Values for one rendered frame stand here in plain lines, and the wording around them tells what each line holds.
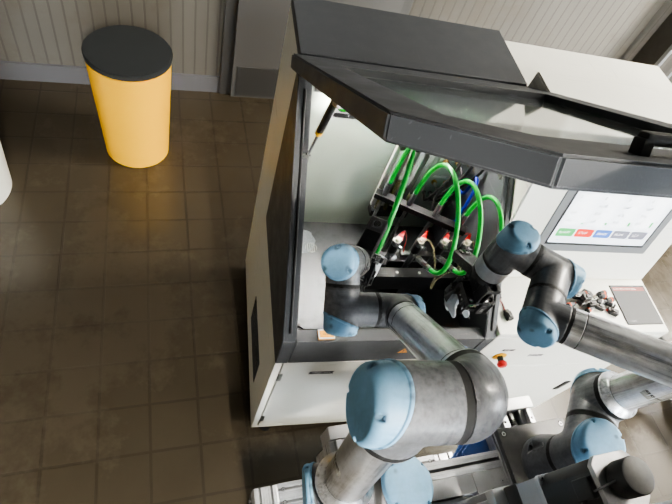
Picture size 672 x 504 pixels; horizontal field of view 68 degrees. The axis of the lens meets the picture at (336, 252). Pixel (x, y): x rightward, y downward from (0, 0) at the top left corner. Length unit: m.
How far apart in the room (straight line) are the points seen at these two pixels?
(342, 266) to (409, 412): 0.42
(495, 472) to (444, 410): 0.88
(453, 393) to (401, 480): 0.42
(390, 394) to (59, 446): 1.88
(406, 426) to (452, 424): 0.07
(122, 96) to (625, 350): 2.36
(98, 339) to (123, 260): 0.43
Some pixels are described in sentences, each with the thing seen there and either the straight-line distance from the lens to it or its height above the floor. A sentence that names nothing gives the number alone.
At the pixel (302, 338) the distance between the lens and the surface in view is 1.48.
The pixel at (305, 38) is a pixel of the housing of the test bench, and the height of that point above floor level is 1.50.
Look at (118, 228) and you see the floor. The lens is 2.84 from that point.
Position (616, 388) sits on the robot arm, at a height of 1.32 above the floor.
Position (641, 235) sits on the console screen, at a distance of 2.02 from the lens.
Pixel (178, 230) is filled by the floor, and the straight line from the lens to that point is 2.82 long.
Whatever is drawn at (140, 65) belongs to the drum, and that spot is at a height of 0.65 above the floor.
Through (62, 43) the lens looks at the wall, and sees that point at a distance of 3.52.
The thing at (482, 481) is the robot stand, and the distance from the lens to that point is 1.54.
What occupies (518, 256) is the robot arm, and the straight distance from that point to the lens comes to 1.09.
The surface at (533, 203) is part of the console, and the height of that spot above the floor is 1.29.
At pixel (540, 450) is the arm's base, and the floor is 1.10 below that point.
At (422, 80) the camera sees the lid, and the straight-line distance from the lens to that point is 1.32.
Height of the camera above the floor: 2.27
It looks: 53 degrees down
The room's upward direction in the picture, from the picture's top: 23 degrees clockwise
